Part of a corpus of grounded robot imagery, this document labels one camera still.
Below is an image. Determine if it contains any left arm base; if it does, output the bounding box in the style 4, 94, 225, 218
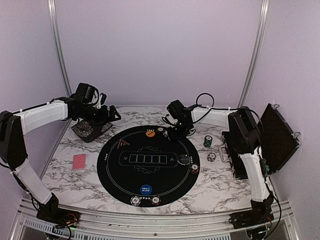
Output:
36, 199, 80, 228

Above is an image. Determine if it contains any black floral patterned pouch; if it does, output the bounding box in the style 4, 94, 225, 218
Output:
71, 119, 113, 143

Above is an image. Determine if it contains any green poker chip stack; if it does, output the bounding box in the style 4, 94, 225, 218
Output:
203, 135, 213, 148

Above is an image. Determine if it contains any orange big blind button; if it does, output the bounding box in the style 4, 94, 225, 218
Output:
145, 130, 156, 138

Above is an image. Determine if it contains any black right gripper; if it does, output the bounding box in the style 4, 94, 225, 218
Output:
166, 121, 191, 142

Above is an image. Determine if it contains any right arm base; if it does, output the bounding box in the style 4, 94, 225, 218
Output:
228, 207, 274, 229

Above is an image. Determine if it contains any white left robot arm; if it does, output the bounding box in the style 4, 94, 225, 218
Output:
0, 83, 121, 223

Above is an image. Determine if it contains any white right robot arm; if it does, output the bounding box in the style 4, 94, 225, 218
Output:
162, 100, 274, 224

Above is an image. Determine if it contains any black poker chip case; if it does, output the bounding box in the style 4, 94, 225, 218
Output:
221, 103, 300, 180

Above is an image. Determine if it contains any red triangular all-in marker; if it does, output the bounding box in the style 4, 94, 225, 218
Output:
117, 139, 130, 149

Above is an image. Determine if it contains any red playing card deck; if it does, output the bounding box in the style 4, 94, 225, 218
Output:
72, 153, 87, 171

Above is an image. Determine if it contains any round black poker mat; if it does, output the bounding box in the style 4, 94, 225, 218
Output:
97, 125, 200, 208

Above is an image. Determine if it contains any black dealer button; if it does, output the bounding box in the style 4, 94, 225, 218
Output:
177, 154, 191, 166

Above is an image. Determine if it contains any blue small blind button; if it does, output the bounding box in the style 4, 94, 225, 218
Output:
140, 184, 153, 196

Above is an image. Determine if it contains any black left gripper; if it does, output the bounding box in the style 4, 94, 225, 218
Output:
75, 103, 121, 129

